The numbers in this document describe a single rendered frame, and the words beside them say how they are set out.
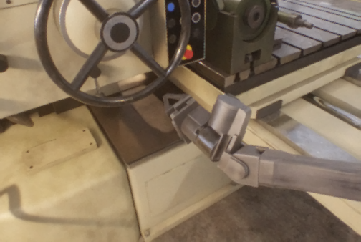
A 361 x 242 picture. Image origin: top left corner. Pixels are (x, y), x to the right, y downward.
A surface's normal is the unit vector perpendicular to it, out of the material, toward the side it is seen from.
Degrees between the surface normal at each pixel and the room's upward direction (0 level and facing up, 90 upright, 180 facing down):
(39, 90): 90
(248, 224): 0
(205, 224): 0
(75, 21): 81
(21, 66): 90
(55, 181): 0
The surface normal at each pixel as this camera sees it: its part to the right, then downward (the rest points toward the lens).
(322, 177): -0.54, 0.08
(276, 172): -0.31, 0.09
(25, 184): -0.04, -0.82
